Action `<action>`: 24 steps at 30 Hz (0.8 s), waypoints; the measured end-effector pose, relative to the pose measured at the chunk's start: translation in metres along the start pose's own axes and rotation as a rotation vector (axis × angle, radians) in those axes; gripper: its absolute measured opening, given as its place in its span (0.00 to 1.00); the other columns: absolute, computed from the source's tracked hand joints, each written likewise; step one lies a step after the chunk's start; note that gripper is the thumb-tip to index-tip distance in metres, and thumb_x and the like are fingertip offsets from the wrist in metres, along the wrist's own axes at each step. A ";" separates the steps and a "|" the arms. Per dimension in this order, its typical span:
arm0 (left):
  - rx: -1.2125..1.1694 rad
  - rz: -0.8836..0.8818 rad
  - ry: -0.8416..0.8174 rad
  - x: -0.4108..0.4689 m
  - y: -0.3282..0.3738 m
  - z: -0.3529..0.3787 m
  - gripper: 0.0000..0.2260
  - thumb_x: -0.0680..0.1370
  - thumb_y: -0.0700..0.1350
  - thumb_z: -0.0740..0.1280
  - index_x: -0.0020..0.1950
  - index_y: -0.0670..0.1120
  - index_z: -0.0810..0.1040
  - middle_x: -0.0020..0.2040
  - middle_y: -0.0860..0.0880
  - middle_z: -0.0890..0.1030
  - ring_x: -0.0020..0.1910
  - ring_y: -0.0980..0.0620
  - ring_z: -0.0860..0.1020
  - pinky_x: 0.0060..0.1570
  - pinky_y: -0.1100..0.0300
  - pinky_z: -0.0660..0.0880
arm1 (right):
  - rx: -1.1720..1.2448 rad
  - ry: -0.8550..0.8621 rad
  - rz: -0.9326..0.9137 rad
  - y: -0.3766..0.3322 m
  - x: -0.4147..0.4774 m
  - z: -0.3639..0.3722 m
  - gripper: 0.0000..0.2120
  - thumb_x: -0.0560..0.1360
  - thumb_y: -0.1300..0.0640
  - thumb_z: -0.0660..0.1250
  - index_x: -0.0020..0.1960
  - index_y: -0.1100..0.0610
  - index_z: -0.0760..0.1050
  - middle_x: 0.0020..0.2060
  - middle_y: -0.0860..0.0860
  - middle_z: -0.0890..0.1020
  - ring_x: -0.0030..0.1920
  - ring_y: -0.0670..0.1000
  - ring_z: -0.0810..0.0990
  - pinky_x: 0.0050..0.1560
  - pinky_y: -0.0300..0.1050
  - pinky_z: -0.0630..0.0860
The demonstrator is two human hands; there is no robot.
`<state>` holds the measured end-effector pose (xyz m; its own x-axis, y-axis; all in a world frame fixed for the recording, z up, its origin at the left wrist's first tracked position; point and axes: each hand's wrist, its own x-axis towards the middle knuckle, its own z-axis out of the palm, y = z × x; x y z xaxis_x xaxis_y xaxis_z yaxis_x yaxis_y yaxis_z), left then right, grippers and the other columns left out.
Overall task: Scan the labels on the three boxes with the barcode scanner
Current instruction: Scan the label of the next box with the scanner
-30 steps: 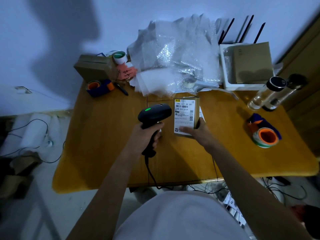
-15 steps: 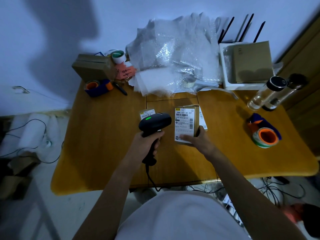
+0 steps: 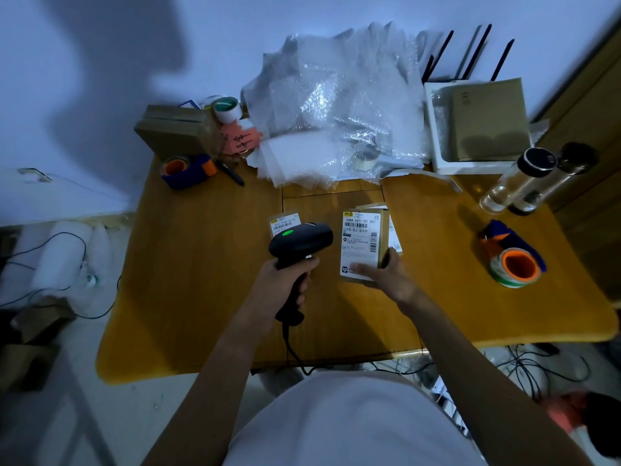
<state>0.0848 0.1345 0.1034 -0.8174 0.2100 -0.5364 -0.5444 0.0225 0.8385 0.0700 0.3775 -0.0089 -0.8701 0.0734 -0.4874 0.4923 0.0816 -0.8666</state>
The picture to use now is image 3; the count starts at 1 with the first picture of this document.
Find dark glass bottle black cap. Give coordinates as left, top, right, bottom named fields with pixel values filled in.
left=508, top=141, right=600, bottom=217

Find person's right hand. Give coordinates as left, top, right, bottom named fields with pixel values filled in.
left=350, top=247, right=426, bottom=319

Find pile of bubble wrap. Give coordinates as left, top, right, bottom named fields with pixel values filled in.
left=241, top=21, right=433, bottom=187

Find black router with antennas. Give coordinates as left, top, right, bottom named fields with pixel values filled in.
left=421, top=23, right=516, bottom=84

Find person's left hand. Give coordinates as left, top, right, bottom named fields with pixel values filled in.
left=244, top=256, right=321, bottom=336

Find white paper slip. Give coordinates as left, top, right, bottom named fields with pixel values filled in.
left=369, top=204, right=404, bottom=254

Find black scanner cable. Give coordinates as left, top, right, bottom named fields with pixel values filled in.
left=281, top=324, right=340, bottom=377

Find white foam rolls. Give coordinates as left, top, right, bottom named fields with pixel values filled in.
left=0, top=220, right=119, bottom=313

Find labelled cardboard parcel box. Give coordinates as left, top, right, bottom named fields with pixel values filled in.
left=339, top=207, right=392, bottom=284

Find black floor cable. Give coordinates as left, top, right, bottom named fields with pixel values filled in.
left=0, top=231, right=122, bottom=321

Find blue tape dispenser printed tape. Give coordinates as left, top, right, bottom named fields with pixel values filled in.
left=477, top=218, right=548, bottom=290

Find person's right forearm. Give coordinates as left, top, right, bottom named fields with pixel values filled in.
left=400, top=293, right=595, bottom=466

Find clear tape roll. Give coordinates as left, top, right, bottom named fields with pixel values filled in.
left=351, top=149, right=380, bottom=173

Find blue tape dispenser brown tape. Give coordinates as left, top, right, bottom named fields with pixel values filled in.
left=160, top=153, right=218, bottom=191

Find black barcode scanner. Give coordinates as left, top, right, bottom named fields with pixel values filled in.
left=269, top=222, right=334, bottom=328

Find flattened cardboard pieces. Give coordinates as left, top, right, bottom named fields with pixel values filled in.
left=0, top=298, right=76, bottom=398

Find red bag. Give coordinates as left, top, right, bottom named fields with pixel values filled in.
left=541, top=390, right=621, bottom=459

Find green white tape roll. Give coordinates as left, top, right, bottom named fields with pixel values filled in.
left=212, top=96, right=244, bottom=125

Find brown cardboard envelope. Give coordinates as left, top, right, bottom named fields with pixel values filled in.
left=451, top=78, right=533, bottom=163

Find pink paper note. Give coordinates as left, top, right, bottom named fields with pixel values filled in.
left=220, top=121, right=263, bottom=157

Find large brown cardboard box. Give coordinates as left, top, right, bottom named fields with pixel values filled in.
left=134, top=104, right=225, bottom=161

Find person's left forearm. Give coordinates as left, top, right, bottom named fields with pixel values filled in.
left=142, top=313, right=284, bottom=466

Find white plastic strap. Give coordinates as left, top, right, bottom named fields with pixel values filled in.
left=380, top=168, right=463, bottom=194

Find wooden door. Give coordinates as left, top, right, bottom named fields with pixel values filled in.
left=531, top=21, right=621, bottom=308

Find person's white shirt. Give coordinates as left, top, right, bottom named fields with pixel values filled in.
left=222, top=370, right=487, bottom=466

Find white foam tray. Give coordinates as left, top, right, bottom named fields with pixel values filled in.
left=423, top=78, right=536, bottom=176

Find white power strip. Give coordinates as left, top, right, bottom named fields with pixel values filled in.
left=430, top=375, right=472, bottom=439

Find clear glass bottle black cap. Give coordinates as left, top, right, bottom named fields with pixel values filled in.
left=479, top=147, right=558, bottom=215

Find black marker pen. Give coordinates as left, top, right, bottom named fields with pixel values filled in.
left=214, top=159, right=246, bottom=188

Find tangle of black cables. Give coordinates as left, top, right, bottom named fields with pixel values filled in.
left=478, top=342, right=594, bottom=403

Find small labelled cardboard box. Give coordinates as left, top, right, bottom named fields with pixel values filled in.
left=267, top=211, right=303, bottom=239

